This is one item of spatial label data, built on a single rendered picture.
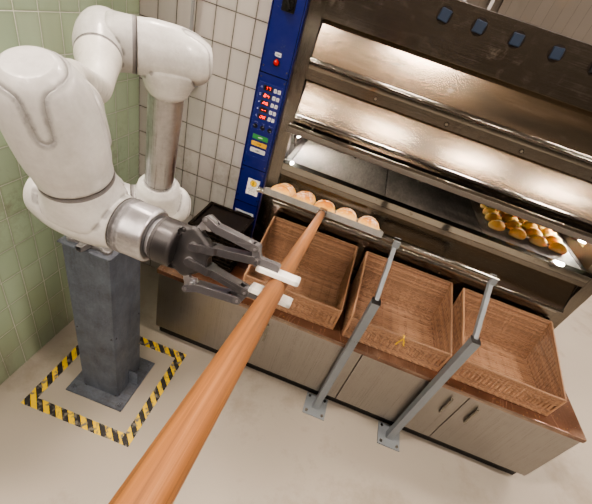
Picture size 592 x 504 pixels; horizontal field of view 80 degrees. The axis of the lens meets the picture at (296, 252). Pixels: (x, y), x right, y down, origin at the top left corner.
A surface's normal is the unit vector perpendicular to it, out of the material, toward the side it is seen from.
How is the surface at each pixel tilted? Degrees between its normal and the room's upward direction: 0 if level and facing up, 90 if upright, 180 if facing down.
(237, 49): 90
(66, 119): 84
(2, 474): 0
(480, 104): 70
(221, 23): 90
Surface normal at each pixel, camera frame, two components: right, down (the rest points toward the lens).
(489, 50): -0.25, 0.53
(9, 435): 0.26, -0.77
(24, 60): 0.22, -0.44
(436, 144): -0.14, 0.24
